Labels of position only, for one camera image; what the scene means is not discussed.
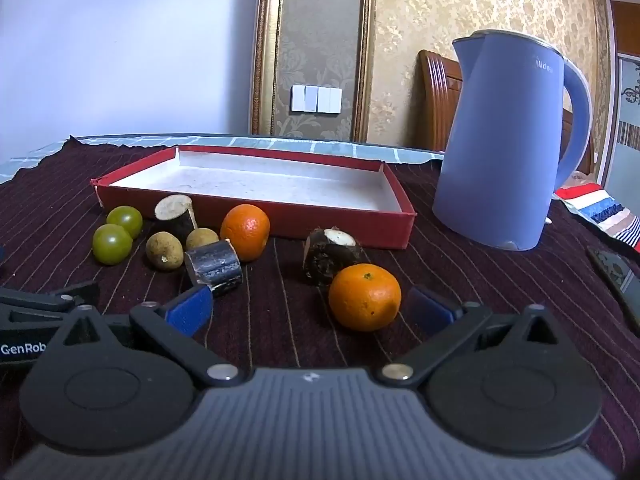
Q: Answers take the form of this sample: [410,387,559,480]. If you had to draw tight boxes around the black sugarcane piece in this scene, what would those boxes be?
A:
[184,240,243,292]

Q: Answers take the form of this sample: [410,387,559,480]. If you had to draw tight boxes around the brown longan fruit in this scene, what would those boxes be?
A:
[145,231,184,270]
[186,228,219,252]

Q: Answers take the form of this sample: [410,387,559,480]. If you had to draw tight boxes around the orange mandarin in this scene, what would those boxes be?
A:
[328,263,401,332]
[220,204,270,261]

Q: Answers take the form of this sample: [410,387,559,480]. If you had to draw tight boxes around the green tomato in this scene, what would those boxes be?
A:
[106,206,143,238]
[92,223,132,266]

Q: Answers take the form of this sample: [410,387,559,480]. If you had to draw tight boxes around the sugarcane piece white end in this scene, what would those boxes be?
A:
[154,194,198,244]

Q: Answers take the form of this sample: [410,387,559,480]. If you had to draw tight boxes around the knobby sugarcane piece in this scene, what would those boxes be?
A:
[302,228,364,284]

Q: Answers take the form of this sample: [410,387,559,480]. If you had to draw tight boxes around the dark maroon striped cloth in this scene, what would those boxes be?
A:
[1,140,639,474]

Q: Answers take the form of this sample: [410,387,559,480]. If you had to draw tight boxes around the blue electric kettle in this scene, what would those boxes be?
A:
[433,29,593,252]

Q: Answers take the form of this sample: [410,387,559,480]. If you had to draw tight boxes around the teal checked tablecloth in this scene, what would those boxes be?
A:
[0,133,444,183]

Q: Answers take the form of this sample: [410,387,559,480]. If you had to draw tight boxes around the red shallow cardboard box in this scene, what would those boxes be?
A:
[91,145,416,249]

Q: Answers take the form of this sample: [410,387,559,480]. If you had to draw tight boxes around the dark patterned flat object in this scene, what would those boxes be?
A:
[587,247,640,336]

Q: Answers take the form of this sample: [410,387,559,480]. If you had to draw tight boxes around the striped red blue cloth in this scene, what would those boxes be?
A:
[554,182,640,252]

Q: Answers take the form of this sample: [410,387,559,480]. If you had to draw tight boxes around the wooden bed headboard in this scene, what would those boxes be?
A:
[416,50,596,174]

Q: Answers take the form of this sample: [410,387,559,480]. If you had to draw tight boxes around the white wall switch panel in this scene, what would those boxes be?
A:
[291,84,343,115]

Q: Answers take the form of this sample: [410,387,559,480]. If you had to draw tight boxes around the gold picture frame panel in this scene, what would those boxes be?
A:
[250,0,375,142]

